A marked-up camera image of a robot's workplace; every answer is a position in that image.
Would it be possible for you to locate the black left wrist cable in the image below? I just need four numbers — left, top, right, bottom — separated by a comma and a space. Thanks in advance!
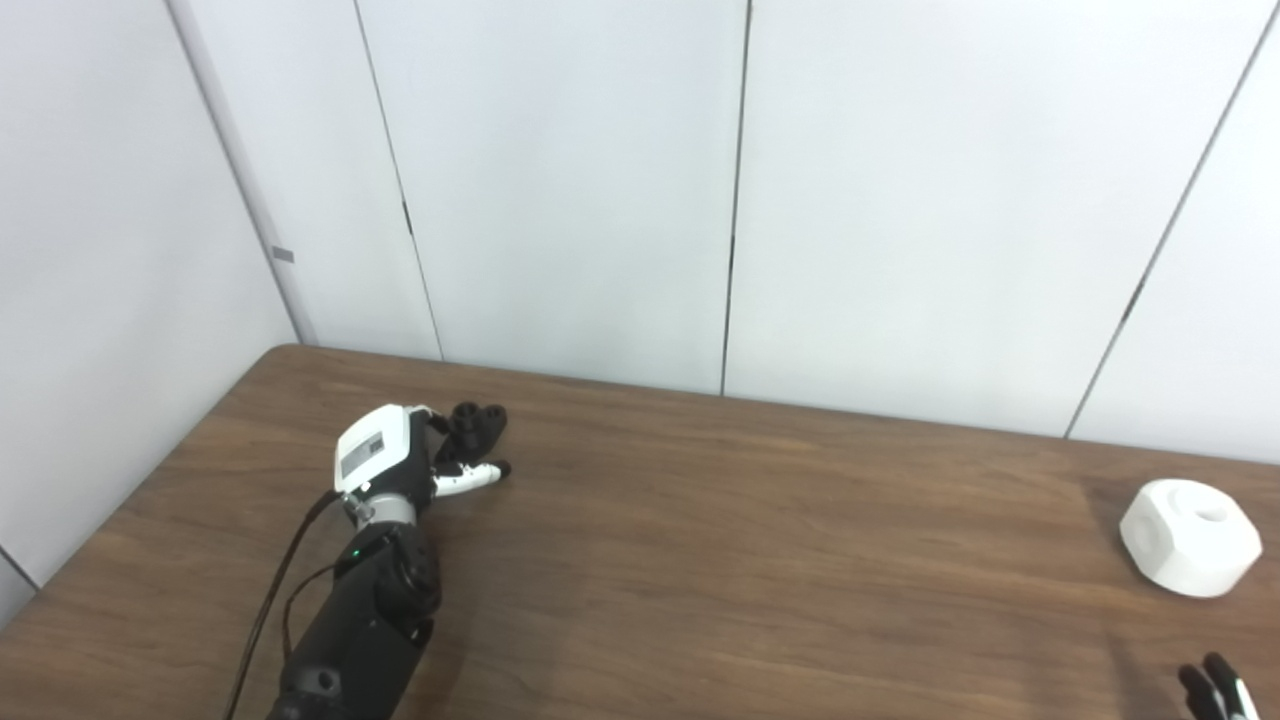
222, 490, 346, 720

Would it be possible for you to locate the round white plastic piece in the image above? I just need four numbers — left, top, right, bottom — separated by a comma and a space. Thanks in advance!
1119, 479, 1263, 599

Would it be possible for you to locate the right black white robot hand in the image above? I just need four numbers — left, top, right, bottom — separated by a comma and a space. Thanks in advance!
1177, 653, 1261, 720

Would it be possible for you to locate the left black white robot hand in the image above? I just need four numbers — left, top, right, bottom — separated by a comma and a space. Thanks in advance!
333, 404, 512, 501

